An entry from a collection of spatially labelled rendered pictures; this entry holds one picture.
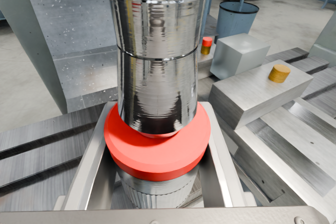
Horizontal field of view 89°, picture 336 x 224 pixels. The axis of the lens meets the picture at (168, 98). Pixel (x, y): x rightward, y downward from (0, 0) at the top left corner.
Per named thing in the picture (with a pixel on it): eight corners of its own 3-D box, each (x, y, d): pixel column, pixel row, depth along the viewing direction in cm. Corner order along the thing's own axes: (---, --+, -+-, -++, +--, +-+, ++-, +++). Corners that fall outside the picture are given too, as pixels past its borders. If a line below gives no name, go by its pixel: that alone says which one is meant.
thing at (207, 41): (211, 53, 30) (214, 39, 28) (204, 55, 29) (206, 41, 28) (205, 49, 31) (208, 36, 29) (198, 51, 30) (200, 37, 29)
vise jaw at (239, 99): (300, 96, 28) (315, 77, 26) (234, 131, 23) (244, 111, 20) (269, 77, 32) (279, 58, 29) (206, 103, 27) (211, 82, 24)
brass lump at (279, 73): (287, 80, 25) (294, 70, 24) (278, 85, 24) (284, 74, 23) (274, 72, 26) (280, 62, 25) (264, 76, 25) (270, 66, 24)
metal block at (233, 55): (255, 77, 30) (271, 45, 25) (230, 88, 27) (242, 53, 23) (234, 63, 33) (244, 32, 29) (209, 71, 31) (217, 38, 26)
